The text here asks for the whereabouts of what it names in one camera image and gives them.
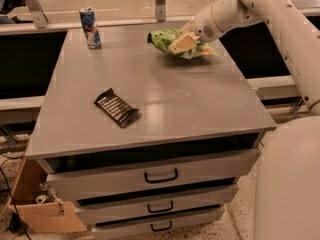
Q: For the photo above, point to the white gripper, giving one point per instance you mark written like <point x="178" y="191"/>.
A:
<point x="204" y="27"/>

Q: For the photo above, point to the green rice chip bag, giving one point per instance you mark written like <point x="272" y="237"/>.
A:
<point x="161" y="39"/>

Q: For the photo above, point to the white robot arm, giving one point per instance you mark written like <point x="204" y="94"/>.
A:
<point x="287" y="199"/>

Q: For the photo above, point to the dark brown snack packet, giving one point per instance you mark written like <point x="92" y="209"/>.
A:
<point x="116" y="108"/>

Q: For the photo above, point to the blue soda can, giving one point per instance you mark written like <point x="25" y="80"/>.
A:
<point x="89" y="26"/>

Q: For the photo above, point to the grey drawer cabinet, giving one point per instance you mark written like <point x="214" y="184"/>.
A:
<point x="185" y="108"/>

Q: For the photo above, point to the top grey drawer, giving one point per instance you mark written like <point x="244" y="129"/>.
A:
<point x="107" y="181"/>

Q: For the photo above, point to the grey drawer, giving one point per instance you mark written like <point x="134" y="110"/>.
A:
<point x="136" y="206"/>
<point x="107" y="181"/>
<point x="130" y="227"/>

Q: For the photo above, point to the bottom grey drawer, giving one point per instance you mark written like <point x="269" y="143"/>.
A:
<point x="130" y="227"/>

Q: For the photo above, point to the middle grey drawer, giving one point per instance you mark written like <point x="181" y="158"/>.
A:
<point x="136" y="206"/>

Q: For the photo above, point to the small white tape roll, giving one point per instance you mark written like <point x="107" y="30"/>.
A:
<point x="40" y="199"/>

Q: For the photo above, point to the wooden box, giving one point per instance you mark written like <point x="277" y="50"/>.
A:
<point x="49" y="217"/>

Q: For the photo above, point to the black top drawer handle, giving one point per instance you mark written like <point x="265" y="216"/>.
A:
<point x="161" y="178"/>

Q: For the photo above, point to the black drawer handle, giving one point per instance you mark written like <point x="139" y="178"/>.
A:
<point x="160" y="208"/>
<point x="161" y="226"/>
<point x="161" y="178"/>

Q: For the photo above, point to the metal railing frame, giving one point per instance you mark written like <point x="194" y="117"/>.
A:
<point x="48" y="16"/>

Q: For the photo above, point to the black middle drawer handle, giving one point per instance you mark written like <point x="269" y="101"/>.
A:
<point x="160" y="208"/>

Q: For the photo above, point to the black bottom drawer handle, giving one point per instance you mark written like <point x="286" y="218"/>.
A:
<point x="161" y="226"/>

